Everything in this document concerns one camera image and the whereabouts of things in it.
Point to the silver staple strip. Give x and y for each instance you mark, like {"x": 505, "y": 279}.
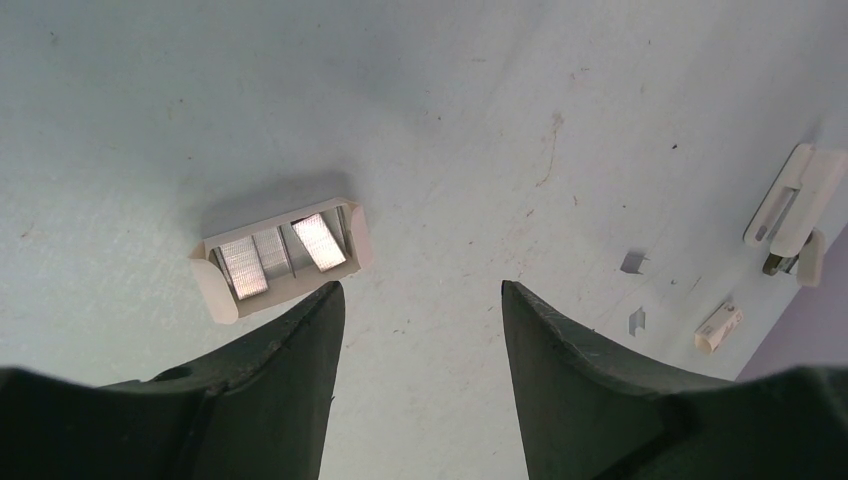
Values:
{"x": 636, "y": 321}
{"x": 632, "y": 262}

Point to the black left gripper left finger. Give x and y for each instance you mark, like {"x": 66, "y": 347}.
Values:
{"x": 255, "y": 408}

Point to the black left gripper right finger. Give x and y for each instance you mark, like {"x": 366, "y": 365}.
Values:
{"x": 590, "y": 408}

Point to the staple box tray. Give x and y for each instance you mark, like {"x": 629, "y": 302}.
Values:
{"x": 264, "y": 264}

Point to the white stapler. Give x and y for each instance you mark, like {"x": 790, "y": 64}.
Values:
{"x": 797, "y": 199}

